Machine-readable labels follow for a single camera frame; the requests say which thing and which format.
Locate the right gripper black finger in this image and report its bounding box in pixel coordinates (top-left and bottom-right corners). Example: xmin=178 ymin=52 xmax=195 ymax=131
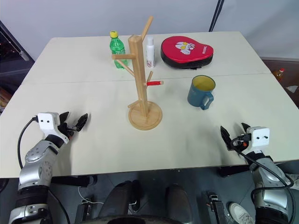
xmin=220 ymin=126 xmax=234 ymax=151
xmin=241 ymin=122 xmax=251 ymax=136

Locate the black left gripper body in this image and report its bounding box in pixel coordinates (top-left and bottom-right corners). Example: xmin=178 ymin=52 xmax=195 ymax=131
xmin=58 ymin=123 xmax=79 ymax=140

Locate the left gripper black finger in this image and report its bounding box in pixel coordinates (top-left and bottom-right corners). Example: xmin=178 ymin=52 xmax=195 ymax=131
xmin=76 ymin=113 xmax=89 ymax=131
xmin=58 ymin=112 xmax=70 ymax=128

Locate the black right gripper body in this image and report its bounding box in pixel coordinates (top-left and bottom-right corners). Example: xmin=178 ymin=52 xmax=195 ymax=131
xmin=230 ymin=133 xmax=252 ymax=154

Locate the wooden mug tree stand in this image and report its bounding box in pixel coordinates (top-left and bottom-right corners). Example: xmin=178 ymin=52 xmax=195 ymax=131
xmin=111 ymin=15 xmax=165 ymax=132

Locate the blue mug yellow inside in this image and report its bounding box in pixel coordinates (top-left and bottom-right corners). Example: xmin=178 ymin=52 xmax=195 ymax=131
xmin=186 ymin=75 xmax=216 ymax=111

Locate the orange bottle red cap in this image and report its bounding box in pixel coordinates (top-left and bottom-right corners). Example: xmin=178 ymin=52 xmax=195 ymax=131
xmin=271 ymin=67 xmax=286 ymax=83

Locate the brown cardboard clutter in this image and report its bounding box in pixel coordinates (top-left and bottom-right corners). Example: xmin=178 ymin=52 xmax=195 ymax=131
xmin=0 ymin=85 xmax=13 ymax=113

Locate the white sneaker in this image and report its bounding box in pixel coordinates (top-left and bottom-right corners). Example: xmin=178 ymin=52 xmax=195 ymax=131
xmin=228 ymin=202 xmax=256 ymax=224

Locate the green bottle yellow cap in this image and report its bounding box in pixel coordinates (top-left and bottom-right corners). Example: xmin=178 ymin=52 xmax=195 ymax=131
xmin=109 ymin=30 xmax=130 ymax=70

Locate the red black paddle case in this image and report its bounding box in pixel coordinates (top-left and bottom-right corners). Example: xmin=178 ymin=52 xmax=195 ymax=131
xmin=160 ymin=35 xmax=215 ymax=70

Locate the white slim bottle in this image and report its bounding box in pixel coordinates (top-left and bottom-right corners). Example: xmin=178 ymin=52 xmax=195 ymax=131
xmin=145 ymin=36 xmax=157 ymax=69

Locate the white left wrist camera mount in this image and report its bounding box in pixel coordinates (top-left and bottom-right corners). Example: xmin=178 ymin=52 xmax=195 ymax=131
xmin=37 ymin=112 xmax=71 ymax=144

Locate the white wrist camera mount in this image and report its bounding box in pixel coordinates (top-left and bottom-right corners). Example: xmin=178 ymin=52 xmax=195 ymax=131
xmin=37 ymin=112 xmax=71 ymax=144
xmin=242 ymin=126 xmax=271 ymax=155

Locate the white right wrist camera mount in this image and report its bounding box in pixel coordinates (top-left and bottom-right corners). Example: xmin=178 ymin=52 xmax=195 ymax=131
xmin=242 ymin=126 xmax=271 ymax=155

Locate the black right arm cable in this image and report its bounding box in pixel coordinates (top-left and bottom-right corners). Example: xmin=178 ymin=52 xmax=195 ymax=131
xmin=230 ymin=136 xmax=295 ymax=204

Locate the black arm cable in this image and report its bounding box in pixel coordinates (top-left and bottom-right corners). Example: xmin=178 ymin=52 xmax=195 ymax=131
xmin=18 ymin=116 xmax=39 ymax=169
xmin=230 ymin=136 xmax=295 ymax=204

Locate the black table frame bar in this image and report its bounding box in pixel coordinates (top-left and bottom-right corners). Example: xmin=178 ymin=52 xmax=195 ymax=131
xmin=217 ymin=164 xmax=252 ymax=178
xmin=51 ymin=175 xmax=98 ymax=189

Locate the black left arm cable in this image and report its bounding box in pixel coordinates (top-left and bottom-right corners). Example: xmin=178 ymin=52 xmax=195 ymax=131
xmin=18 ymin=116 xmax=39 ymax=169

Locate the black floor bracket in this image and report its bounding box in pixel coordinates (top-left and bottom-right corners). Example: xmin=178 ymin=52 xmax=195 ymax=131
xmin=201 ymin=191 xmax=228 ymax=224
xmin=74 ymin=199 xmax=94 ymax=224

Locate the thin white cable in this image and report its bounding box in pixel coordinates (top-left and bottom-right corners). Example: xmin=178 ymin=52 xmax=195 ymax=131
xmin=78 ymin=186 xmax=104 ymax=206

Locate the dark panel grey frame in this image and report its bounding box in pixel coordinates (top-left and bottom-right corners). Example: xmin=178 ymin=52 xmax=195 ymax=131
xmin=0 ymin=20 xmax=36 ymax=78

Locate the black hanging cable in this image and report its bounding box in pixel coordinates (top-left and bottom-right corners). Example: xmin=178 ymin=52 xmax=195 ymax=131
xmin=207 ymin=0 xmax=221 ymax=33
xmin=210 ymin=0 xmax=226 ymax=33

